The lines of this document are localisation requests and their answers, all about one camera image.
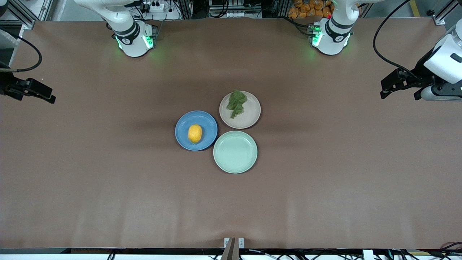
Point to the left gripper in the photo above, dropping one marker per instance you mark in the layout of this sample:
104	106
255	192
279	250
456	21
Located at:
421	70

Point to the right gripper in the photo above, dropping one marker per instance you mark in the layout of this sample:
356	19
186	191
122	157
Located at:
7	87

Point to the green lettuce leaf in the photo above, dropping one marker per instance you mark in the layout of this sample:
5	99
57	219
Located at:
237	103

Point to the yellow lemon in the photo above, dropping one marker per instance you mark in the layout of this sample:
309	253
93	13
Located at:
195	134

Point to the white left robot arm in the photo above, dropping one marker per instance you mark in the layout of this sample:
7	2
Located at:
334	39

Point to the bag of orange fruits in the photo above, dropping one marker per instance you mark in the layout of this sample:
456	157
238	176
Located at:
306	9

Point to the white power strip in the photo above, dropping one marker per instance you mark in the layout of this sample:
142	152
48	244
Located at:
153	6

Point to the beige plate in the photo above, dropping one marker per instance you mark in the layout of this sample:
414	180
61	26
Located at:
249	117

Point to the blue plate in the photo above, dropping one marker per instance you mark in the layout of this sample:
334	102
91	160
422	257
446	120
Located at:
207	124

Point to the pale green plate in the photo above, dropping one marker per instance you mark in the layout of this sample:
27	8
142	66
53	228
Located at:
235	152

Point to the aluminium frame profile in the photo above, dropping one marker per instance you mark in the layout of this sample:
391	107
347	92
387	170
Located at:
21	16
444	14

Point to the small white metal bracket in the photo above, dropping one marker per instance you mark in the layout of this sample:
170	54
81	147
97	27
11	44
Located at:
226	242

